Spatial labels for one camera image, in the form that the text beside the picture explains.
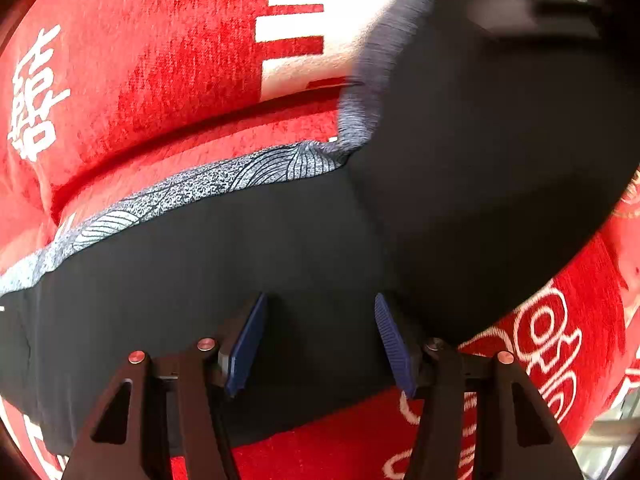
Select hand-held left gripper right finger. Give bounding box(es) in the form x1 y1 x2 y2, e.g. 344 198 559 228
374 291 585 480

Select red printed sofa cover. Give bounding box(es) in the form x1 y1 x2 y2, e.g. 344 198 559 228
0 0 632 480

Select black pants with grey waistband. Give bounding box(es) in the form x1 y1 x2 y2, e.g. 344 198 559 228
0 0 640 457

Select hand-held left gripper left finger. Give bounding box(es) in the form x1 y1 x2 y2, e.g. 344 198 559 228
61 291 269 480

